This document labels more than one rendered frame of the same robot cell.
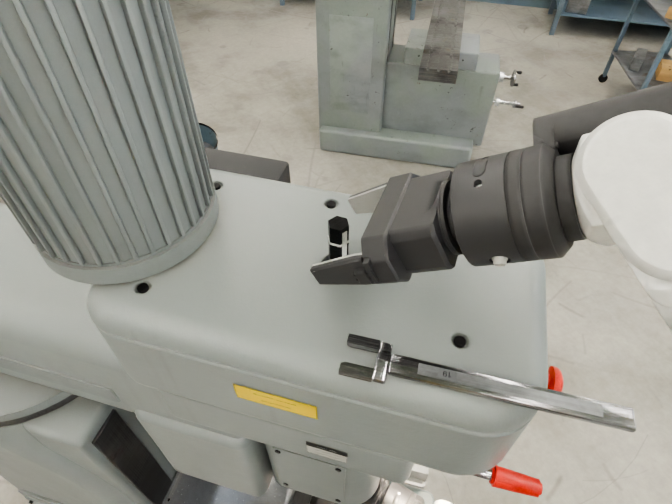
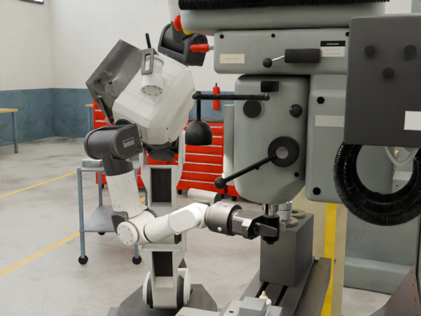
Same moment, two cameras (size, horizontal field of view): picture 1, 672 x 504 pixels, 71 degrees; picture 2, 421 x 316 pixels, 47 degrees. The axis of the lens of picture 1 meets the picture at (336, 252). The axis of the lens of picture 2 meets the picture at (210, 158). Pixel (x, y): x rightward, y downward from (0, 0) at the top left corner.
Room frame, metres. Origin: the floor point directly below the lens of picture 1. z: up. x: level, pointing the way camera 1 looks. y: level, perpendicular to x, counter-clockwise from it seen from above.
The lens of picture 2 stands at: (1.58, -0.09, 1.64)
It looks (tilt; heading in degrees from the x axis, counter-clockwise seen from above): 10 degrees down; 184
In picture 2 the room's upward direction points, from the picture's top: straight up
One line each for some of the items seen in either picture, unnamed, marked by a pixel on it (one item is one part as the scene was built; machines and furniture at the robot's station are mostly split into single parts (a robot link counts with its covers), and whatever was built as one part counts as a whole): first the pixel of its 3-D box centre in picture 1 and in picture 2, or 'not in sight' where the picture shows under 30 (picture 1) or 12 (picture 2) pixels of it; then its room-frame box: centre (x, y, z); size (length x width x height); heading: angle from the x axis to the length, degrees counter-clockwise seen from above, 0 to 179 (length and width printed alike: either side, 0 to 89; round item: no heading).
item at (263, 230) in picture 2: not in sight; (264, 231); (0.36, -0.02, 1.23); 0.06 x 0.02 x 0.03; 59
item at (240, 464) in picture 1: (233, 394); (352, 142); (0.39, 0.18, 1.47); 0.24 x 0.19 x 0.26; 164
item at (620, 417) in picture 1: (481, 384); not in sight; (0.19, -0.12, 1.89); 0.24 x 0.04 x 0.01; 75
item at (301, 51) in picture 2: not in sight; (291, 58); (0.48, 0.02, 1.66); 0.12 x 0.04 x 0.04; 74
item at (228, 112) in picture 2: not in sight; (231, 145); (0.30, -0.11, 1.45); 0.04 x 0.04 x 0.21; 74
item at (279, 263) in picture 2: not in sight; (287, 244); (-0.02, 0.08, 1.06); 0.22 x 0.12 x 0.20; 158
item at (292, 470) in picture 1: (335, 423); (274, 138); (0.33, 0.00, 1.47); 0.21 x 0.19 x 0.32; 164
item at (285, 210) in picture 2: not in sight; (284, 211); (0.03, 0.06, 1.19); 0.05 x 0.05 x 0.06
